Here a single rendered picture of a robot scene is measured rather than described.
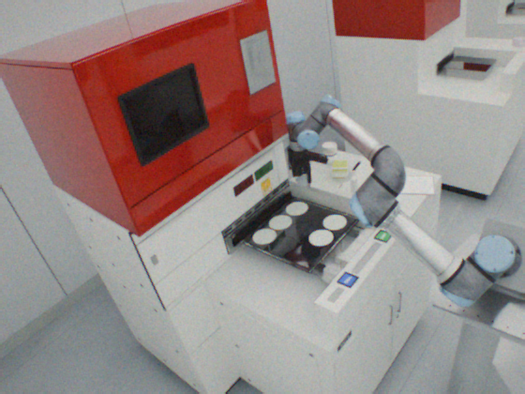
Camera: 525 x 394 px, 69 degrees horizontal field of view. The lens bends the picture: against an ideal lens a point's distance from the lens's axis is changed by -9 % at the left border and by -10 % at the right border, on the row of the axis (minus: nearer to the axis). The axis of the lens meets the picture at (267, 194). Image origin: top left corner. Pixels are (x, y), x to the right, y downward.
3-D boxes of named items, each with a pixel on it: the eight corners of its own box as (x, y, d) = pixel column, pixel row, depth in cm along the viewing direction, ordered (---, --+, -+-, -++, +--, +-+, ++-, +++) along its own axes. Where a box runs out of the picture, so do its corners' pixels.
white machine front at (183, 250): (163, 310, 159) (127, 232, 137) (289, 203, 206) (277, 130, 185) (168, 312, 157) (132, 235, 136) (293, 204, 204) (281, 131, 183)
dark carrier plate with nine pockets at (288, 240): (243, 241, 176) (243, 239, 175) (292, 199, 196) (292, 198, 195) (309, 269, 155) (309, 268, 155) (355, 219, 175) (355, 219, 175)
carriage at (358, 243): (322, 281, 155) (322, 276, 153) (369, 227, 176) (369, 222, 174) (340, 289, 150) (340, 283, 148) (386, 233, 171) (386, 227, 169)
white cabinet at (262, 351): (242, 385, 214) (202, 283, 169) (339, 277, 270) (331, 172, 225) (342, 453, 175) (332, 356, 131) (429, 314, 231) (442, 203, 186)
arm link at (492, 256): (524, 254, 124) (523, 251, 114) (495, 283, 128) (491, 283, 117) (495, 230, 131) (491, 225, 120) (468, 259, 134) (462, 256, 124)
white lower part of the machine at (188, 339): (141, 348, 245) (85, 251, 200) (229, 271, 293) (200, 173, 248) (217, 413, 202) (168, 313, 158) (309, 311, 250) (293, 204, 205)
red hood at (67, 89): (52, 185, 178) (-10, 57, 146) (183, 112, 225) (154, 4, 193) (140, 238, 133) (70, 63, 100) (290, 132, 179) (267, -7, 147)
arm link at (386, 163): (413, 161, 123) (321, 87, 152) (391, 189, 125) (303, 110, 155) (425, 173, 131) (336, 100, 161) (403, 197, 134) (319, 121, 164)
